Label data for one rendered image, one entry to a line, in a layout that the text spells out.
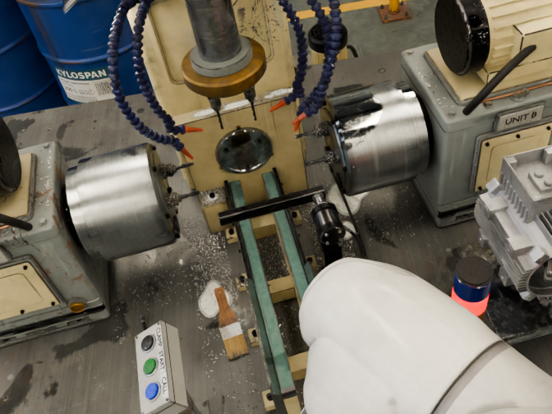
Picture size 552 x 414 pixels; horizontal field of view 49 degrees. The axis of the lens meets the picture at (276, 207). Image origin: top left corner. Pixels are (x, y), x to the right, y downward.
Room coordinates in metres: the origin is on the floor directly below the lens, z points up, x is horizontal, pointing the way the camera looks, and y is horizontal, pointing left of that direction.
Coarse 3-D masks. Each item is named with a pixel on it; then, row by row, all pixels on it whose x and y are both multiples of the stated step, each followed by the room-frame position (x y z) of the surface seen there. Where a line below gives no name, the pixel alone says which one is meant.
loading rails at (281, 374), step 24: (240, 192) 1.10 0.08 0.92; (264, 216) 1.06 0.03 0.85; (288, 216) 0.98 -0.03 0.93; (240, 240) 0.93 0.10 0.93; (288, 240) 0.91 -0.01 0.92; (288, 264) 0.85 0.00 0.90; (312, 264) 0.90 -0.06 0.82; (240, 288) 0.87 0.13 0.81; (264, 288) 0.79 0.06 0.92; (288, 288) 0.82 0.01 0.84; (264, 312) 0.73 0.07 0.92; (264, 336) 0.66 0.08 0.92; (264, 360) 0.60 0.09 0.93; (288, 360) 0.64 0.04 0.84; (288, 384) 0.55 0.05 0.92; (288, 408) 0.53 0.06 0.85
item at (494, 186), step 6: (492, 180) 0.78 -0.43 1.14; (498, 180) 0.78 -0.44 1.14; (486, 186) 0.77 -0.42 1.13; (492, 186) 0.76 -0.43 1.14; (498, 186) 0.76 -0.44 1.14; (492, 192) 0.76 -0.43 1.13; (498, 192) 0.76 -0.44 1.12; (540, 246) 0.60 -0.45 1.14; (534, 252) 0.59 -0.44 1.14; (540, 252) 0.59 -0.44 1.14; (546, 252) 0.59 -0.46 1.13; (534, 258) 0.58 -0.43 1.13; (540, 258) 0.58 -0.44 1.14; (546, 258) 0.58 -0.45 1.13; (522, 294) 0.59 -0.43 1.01; (528, 294) 0.58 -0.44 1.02; (528, 300) 0.58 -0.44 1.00
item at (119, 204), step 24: (144, 144) 1.09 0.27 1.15; (72, 168) 1.07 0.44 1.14; (96, 168) 1.03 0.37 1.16; (120, 168) 1.01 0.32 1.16; (144, 168) 1.00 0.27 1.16; (168, 168) 1.08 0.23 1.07; (72, 192) 0.99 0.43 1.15; (96, 192) 0.97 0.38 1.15; (120, 192) 0.96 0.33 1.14; (144, 192) 0.95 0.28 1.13; (168, 192) 1.06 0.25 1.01; (72, 216) 0.94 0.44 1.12; (96, 216) 0.93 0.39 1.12; (120, 216) 0.92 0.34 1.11; (144, 216) 0.92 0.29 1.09; (168, 216) 0.93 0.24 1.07; (96, 240) 0.90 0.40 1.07; (120, 240) 0.90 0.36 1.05; (144, 240) 0.91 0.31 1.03; (168, 240) 0.91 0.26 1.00
